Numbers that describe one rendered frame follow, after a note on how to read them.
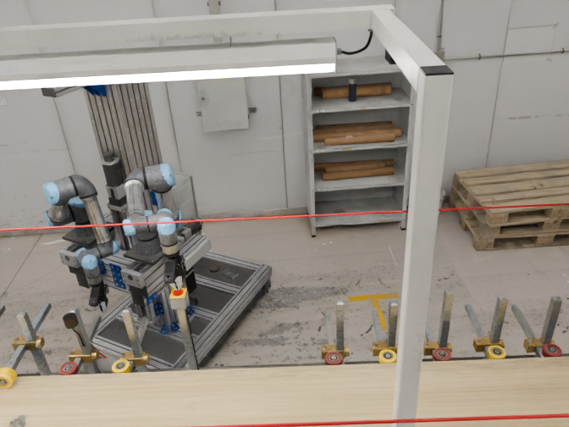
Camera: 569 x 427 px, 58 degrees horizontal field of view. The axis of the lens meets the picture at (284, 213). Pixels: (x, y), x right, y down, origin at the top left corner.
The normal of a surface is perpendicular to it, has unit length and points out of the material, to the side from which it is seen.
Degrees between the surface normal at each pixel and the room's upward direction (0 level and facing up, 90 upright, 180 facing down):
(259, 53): 61
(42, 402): 0
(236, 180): 90
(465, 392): 0
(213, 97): 90
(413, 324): 90
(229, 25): 90
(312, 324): 0
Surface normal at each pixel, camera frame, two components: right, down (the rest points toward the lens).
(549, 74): 0.06, 0.51
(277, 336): -0.06, -0.86
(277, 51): -0.03, 0.02
